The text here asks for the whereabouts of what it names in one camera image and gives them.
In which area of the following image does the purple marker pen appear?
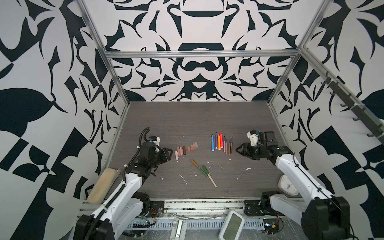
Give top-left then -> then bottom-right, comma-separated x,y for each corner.
214,133 -> 219,150

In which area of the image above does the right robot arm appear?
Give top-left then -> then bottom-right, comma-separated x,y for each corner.
236,130 -> 356,240

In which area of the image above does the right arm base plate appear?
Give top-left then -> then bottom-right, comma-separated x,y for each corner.
244,200 -> 271,217

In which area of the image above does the gold cap green pen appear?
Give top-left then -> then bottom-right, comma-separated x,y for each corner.
190,160 -> 208,177

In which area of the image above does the white plastic clip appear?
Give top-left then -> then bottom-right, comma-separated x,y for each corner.
170,219 -> 188,240

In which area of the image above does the green cap beige pen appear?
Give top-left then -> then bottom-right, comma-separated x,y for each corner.
202,165 -> 217,188

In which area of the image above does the small circuit board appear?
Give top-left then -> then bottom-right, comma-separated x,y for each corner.
263,218 -> 284,236

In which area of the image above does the orange marker pen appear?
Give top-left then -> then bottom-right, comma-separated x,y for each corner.
216,134 -> 221,151

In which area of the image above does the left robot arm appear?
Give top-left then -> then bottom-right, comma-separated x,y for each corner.
73,141 -> 174,240

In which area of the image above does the black coat hook rail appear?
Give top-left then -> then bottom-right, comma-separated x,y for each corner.
320,72 -> 384,145

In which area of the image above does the beige foam pad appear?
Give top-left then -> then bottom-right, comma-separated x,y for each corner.
87,168 -> 120,204

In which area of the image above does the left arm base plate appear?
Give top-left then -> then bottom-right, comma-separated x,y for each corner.
148,201 -> 165,218

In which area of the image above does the pink-red marker pen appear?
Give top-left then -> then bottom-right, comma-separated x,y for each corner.
220,132 -> 224,149

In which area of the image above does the blue marker pen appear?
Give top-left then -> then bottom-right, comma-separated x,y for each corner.
211,135 -> 216,152

